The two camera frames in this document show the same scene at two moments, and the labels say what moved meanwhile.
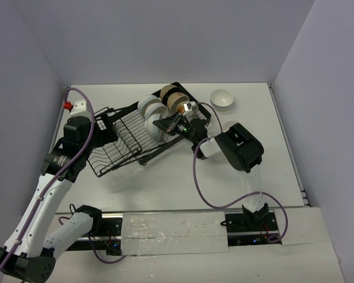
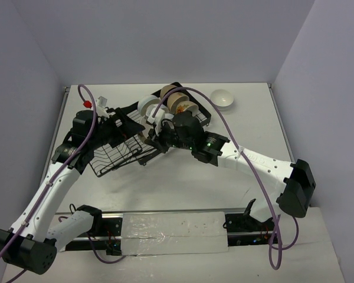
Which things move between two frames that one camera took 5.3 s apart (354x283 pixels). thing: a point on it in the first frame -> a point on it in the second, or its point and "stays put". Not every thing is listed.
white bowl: (222, 99) stays put
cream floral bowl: (228, 124) -> (141, 137)
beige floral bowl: (164, 89) stays put
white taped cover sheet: (175, 233) stays put
